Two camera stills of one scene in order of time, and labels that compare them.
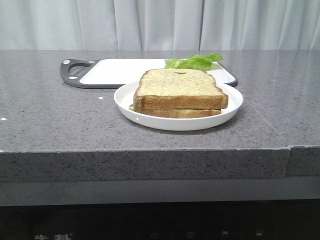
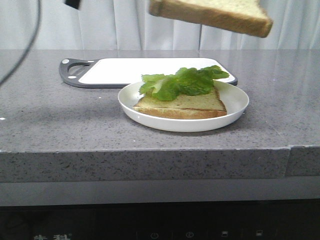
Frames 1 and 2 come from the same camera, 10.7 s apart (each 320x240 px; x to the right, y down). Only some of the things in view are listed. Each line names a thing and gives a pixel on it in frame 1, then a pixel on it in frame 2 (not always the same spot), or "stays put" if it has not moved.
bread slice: x=179 y=88 → x=241 y=16
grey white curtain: x=159 y=25 stays put
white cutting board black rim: x=81 y=73 stays put
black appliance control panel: x=290 y=219 stays put
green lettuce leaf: x=201 y=61 → x=194 y=81
